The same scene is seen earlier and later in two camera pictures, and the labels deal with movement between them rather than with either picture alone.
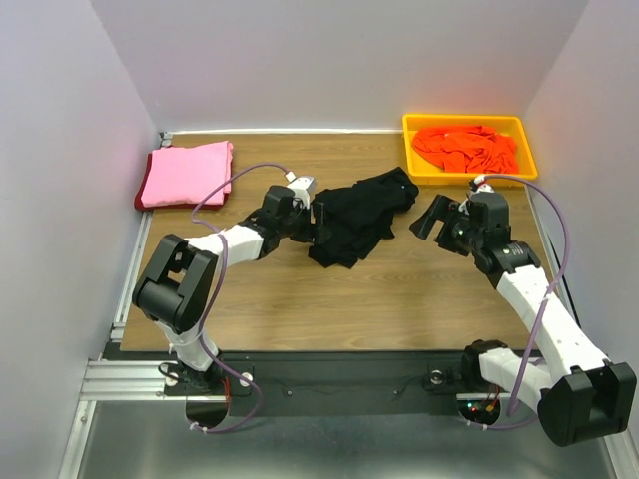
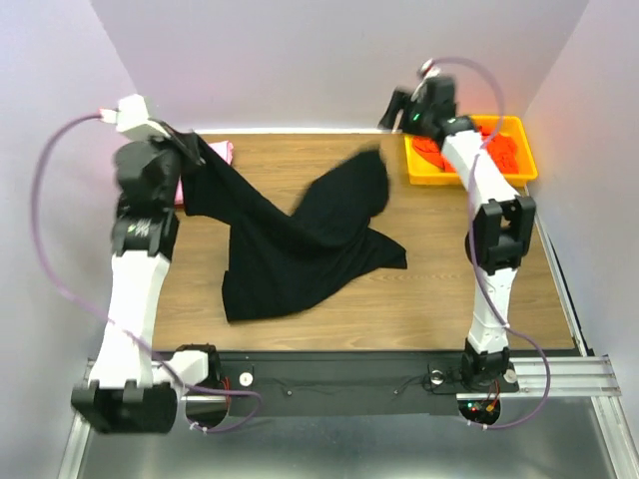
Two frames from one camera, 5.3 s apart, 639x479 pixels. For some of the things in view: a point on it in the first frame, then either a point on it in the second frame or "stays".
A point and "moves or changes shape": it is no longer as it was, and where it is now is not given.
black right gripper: (437, 210) -> (398, 103)
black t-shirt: (351, 220) moves or changes shape
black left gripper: (308, 233) -> (189, 142)
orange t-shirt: (471, 149) stays
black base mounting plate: (337, 383) stays
